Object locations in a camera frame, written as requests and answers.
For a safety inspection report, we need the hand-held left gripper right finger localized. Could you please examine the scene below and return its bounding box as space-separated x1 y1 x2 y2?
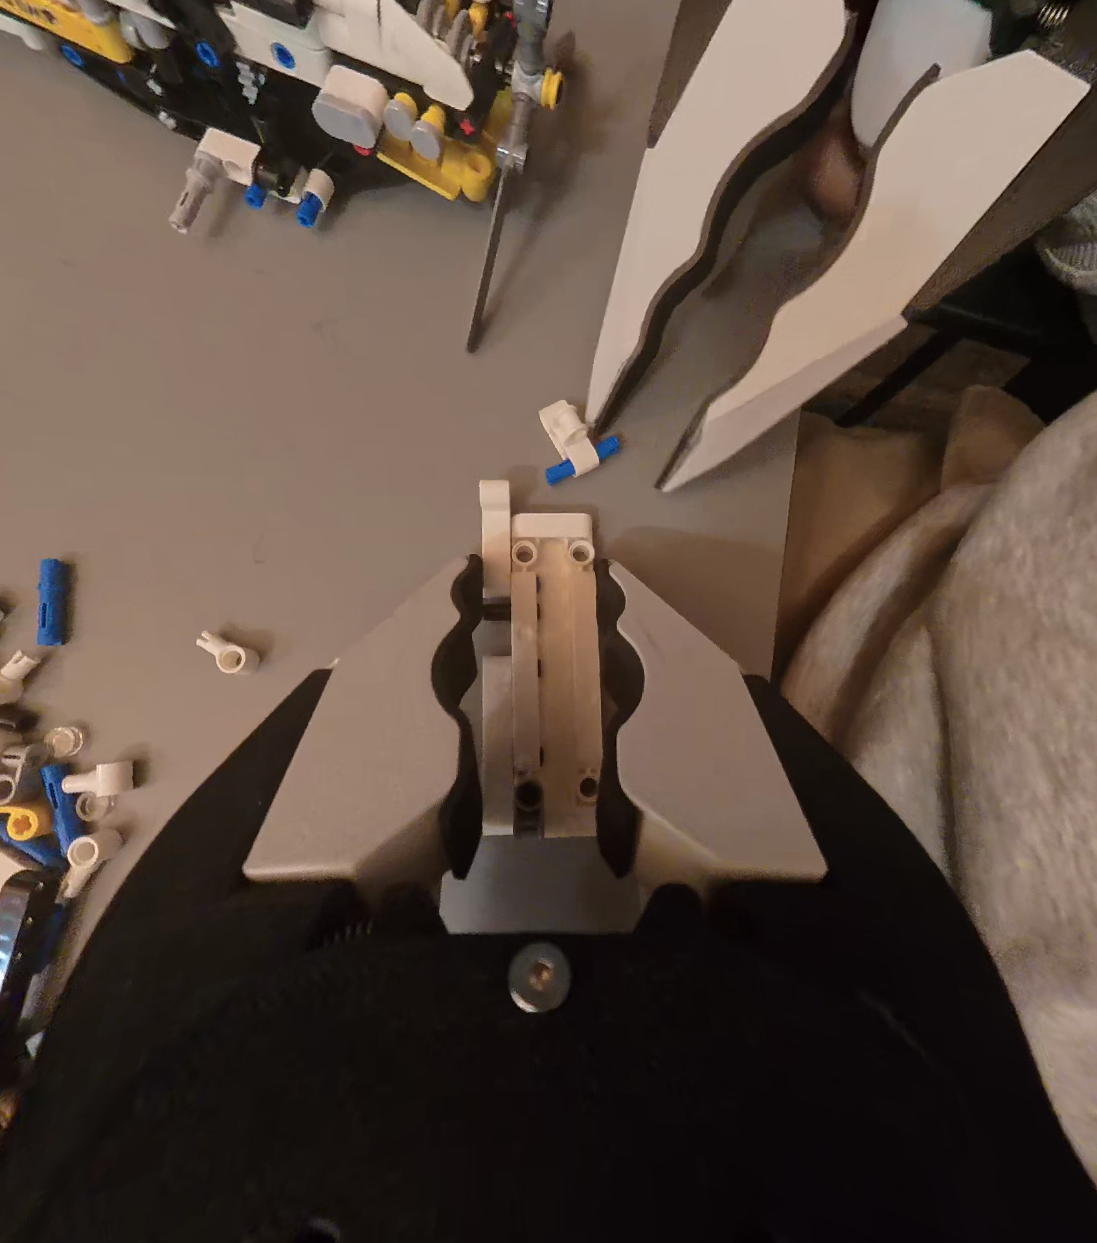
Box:
594 561 827 895

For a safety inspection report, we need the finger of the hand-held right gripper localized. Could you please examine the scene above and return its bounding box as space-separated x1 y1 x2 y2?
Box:
657 49 1091 494
585 0 860 433

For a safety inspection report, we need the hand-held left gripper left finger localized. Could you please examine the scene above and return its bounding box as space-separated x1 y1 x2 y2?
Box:
242 555 491 906

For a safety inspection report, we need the white lego panel assembly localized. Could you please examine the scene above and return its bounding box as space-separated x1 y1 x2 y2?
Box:
478 479 602 841

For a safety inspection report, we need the white connector with blue pin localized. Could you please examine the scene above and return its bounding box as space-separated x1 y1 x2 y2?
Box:
539 402 622 487

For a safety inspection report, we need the small white lego connector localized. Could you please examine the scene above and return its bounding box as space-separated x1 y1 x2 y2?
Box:
197 633 260 677

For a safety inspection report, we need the long black lego axle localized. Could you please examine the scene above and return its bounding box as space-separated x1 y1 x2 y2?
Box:
465 162 521 354

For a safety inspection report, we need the blue lego pin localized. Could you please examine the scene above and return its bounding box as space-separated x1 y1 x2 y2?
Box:
37 559 72 647

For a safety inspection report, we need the large lego vehicle model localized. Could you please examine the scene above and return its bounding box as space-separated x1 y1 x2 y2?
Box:
0 0 570 235

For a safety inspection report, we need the person's right hand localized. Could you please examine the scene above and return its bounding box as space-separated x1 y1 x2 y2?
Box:
805 108 870 221

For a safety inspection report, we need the beige cloth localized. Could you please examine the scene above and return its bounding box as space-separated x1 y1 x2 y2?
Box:
781 385 1045 662

